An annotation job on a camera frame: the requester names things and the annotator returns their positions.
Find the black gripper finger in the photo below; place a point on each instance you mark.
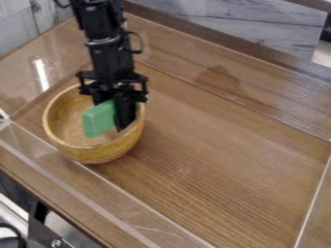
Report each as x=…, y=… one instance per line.
x=125, y=111

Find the clear acrylic front wall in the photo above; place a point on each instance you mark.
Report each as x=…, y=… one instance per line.
x=95, y=206

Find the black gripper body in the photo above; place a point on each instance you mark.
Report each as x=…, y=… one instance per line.
x=129, y=87

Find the black table leg bracket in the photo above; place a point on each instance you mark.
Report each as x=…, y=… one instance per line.
x=38, y=230

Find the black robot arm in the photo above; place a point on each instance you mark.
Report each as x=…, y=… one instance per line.
x=101, y=19

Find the green rectangular block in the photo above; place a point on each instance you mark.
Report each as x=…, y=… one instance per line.
x=99, y=119

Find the brown wooden bowl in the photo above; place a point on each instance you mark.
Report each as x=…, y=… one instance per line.
x=82, y=130

